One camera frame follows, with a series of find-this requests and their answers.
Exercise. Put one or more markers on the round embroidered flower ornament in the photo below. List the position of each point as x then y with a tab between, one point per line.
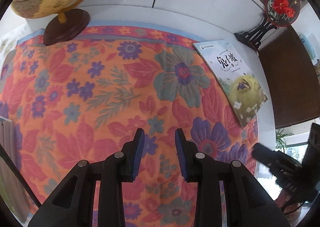
277	14

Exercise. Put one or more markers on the white bookshelf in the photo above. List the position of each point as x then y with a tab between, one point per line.
191	16

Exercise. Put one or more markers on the potted green plant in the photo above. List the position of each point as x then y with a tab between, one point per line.
280	140

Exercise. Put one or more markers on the stacked organized books pile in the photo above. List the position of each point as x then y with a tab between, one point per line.
12	191

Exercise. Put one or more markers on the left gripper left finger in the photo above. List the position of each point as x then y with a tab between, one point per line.
71	202

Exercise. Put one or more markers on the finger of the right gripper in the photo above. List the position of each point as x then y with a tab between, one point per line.
265	155

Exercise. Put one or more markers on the dark wooden cabinet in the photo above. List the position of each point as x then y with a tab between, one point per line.
291	79

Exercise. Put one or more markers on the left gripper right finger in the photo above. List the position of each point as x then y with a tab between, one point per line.
247	202

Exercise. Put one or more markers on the floral orange table mat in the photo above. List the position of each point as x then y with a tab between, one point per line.
83	99

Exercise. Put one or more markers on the white rabbit hill book 1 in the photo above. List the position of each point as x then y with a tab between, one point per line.
241	87

